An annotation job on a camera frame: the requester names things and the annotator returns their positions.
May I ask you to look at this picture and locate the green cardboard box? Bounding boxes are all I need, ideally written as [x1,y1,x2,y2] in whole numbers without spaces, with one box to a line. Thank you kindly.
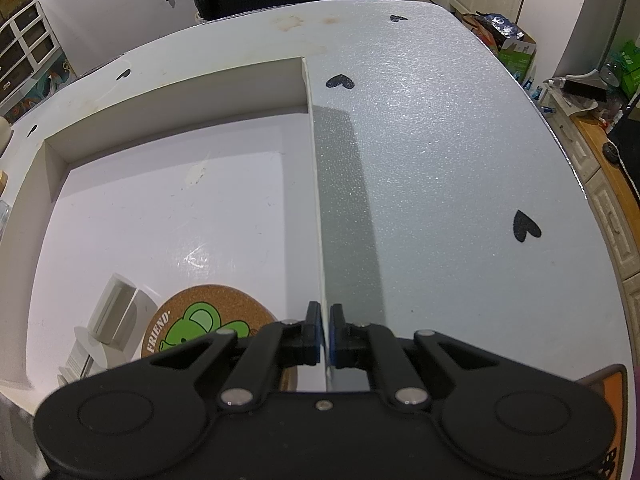
[498,35,537,84]

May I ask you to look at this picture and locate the white drawer shelf unit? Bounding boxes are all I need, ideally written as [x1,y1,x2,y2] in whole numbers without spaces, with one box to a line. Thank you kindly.
[1,1,62,107]

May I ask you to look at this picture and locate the white shallow tray box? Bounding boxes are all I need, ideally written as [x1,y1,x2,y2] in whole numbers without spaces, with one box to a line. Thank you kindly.
[1,58,324,413]

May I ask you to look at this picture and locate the cork coaster green elephant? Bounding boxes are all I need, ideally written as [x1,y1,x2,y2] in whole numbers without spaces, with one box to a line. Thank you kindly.
[140,283,302,394]

